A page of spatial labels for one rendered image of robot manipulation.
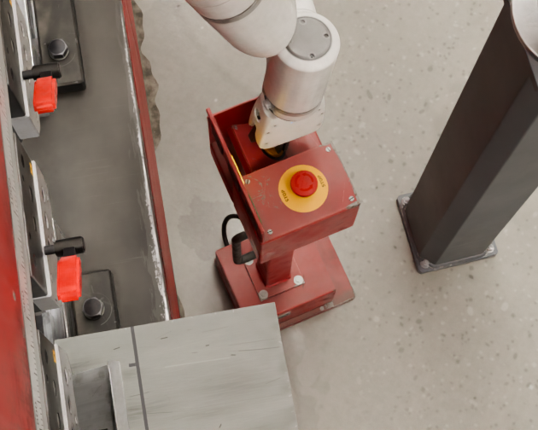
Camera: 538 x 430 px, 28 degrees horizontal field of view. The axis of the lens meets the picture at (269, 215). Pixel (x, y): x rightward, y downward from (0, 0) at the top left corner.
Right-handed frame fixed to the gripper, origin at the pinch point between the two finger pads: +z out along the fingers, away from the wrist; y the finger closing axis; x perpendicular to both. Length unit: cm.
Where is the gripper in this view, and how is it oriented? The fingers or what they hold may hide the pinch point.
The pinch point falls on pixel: (279, 138)
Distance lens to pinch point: 161.7
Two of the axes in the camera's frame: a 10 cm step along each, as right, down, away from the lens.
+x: -4.0, -8.8, 2.6
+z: -1.0, 3.2, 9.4
